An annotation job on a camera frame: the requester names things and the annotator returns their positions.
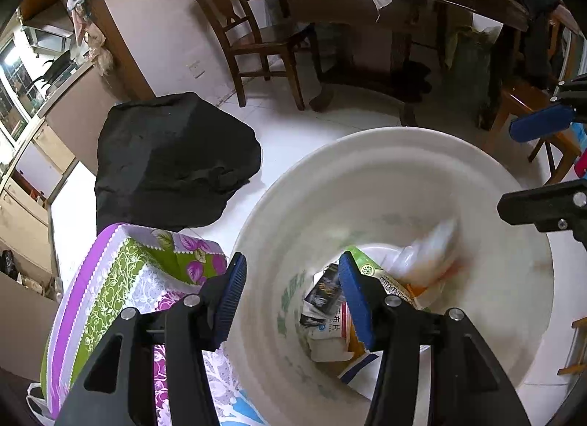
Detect black cigarette pack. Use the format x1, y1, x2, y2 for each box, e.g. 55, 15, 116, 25
305, 263, 344, 317

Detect white plastic bucket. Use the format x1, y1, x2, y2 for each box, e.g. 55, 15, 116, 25
226, 127, 554, 425

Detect green toothpaste box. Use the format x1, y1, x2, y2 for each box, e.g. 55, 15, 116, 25
346, 246, 415, 305

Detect black cloth covered object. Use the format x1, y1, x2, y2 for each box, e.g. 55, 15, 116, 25
95, 92, 262, 232

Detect white alcohol wipes pack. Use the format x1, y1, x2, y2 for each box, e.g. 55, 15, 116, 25
338, 352, 382, 400

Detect dark wooden chair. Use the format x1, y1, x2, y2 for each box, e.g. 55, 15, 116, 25
196, 0, 322, 111

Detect bread snack bag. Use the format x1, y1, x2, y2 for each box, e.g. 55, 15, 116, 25
381, 218, 461, 288

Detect orange paper cup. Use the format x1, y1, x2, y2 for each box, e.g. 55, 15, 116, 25
405, 281, 446, 310

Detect floral purple tablecloth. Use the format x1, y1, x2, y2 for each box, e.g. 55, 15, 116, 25
41, 223, 263, 425

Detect dark wooden table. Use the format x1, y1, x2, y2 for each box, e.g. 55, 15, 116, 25
278, 0, 529, 126

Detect kitchen base cabinets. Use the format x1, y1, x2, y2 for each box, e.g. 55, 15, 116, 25
1, 63, 127, 285

